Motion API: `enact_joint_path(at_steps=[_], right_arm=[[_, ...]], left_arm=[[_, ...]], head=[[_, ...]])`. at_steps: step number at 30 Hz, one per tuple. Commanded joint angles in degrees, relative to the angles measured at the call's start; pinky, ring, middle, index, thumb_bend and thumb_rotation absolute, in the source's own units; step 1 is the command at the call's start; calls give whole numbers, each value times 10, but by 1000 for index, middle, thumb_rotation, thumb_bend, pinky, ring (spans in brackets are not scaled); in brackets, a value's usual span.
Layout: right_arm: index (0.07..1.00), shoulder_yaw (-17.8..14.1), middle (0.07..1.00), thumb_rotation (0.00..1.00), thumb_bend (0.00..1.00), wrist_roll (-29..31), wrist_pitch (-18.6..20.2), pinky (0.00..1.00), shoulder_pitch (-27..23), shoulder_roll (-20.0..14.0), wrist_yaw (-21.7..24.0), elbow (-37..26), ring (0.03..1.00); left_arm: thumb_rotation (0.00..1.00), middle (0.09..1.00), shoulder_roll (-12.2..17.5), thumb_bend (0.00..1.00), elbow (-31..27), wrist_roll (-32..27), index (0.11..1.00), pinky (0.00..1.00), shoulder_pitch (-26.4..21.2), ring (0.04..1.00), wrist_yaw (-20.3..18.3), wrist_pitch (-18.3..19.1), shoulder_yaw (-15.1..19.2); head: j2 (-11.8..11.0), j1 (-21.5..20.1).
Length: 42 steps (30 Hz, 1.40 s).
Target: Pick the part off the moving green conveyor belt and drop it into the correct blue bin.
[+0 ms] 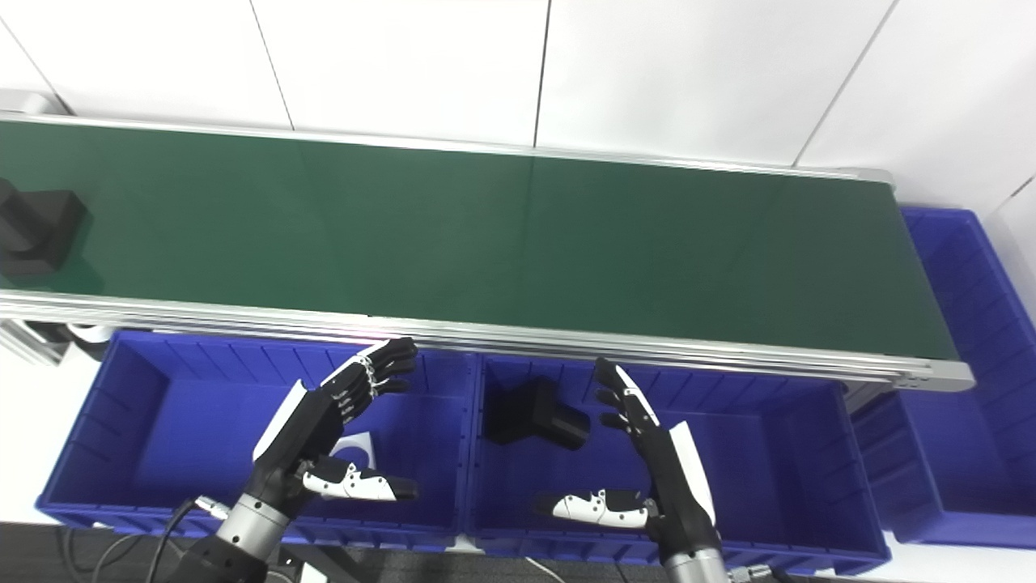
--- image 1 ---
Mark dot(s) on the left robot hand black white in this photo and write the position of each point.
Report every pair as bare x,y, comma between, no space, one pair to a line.
303,429

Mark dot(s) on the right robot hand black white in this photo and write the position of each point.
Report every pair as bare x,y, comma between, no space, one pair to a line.
668,478

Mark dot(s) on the black cylinder-on-block part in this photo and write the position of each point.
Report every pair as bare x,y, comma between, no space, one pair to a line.
40,231

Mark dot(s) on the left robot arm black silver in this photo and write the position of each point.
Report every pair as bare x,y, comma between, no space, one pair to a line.
243,534

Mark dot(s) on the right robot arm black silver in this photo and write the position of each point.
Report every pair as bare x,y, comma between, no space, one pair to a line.
694,568

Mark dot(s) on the blue plastic bin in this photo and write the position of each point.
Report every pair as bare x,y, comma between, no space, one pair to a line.
202,421
769,470
963,437

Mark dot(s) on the black block part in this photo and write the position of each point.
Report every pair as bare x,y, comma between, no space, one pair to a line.
530,414

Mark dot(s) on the green conveyor belt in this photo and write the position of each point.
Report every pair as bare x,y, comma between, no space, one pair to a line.
486,235

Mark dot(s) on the aluminium conveyor leg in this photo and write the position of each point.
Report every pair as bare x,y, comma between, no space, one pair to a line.
28,340

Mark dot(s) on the white label sticker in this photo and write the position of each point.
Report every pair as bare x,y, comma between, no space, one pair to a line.
356,450

